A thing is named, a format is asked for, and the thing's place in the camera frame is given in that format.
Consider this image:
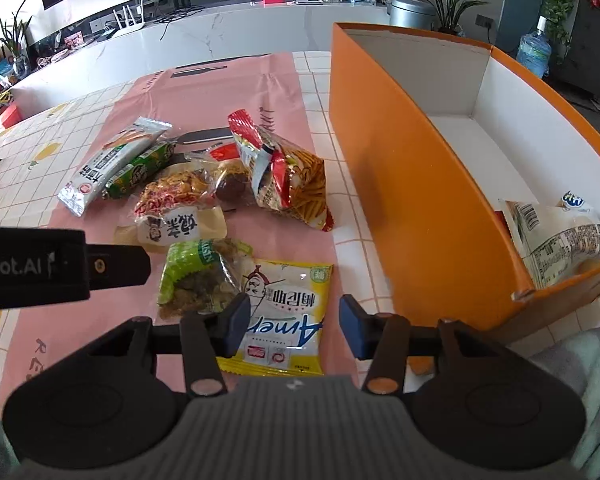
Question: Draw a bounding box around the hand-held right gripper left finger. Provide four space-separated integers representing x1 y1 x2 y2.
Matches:
75 292 251 398

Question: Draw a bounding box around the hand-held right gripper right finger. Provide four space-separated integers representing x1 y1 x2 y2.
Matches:
339 294 516 396

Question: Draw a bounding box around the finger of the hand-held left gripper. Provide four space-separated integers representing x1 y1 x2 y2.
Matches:
85 244 152 291

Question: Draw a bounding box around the light green raisin packet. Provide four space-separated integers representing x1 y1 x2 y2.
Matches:
157 240 255 321

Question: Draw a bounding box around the yellow white snack packet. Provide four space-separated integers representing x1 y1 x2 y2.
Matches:
215 259 335 377

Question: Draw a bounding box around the long white spicy strip packet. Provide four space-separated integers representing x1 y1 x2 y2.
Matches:
59 117 173 217

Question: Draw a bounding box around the clear red label date packet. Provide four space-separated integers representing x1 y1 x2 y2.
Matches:
200 142 255 207

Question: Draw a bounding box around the red yellow stick snack bag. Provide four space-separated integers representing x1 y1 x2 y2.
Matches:
227 110 335 232

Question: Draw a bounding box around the orange cardboard box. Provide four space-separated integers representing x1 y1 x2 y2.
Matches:
328 22 600 346

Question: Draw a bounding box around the cream cartoon face snack packet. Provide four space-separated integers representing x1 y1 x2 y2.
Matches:
115 207 228 253

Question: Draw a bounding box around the clear red yellow snack packet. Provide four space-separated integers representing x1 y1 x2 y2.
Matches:
132 170 221 221

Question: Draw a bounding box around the dark green snack packet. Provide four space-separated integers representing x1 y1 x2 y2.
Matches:
105 142 178 200

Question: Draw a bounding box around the flat red box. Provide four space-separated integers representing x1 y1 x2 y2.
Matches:
0 102 26 129

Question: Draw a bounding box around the white black print snack packet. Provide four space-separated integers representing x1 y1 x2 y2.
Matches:
497 199 600 291

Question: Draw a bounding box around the small potted plant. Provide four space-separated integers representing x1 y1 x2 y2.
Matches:
0 0 33 81

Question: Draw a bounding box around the white marble bench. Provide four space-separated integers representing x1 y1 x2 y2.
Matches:
10 2 396 121

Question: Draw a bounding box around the mint fleece cloth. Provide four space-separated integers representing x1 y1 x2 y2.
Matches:
525 325 600 480

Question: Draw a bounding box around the pink white checked tablecloth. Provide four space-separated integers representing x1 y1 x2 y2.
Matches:
0 50 396 411

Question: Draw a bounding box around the white router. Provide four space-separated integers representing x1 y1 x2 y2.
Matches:
112 5 149 37

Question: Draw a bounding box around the blue white snack packet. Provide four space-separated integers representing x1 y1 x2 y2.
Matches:
560 190 600 213

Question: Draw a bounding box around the grey metal trash can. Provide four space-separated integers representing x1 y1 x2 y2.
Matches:
387 0 438 29

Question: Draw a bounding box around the blue water bottle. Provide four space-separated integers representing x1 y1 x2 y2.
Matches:
516 16 552 78

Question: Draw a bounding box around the dark cabinet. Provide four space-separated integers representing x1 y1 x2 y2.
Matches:
562 0 600 101

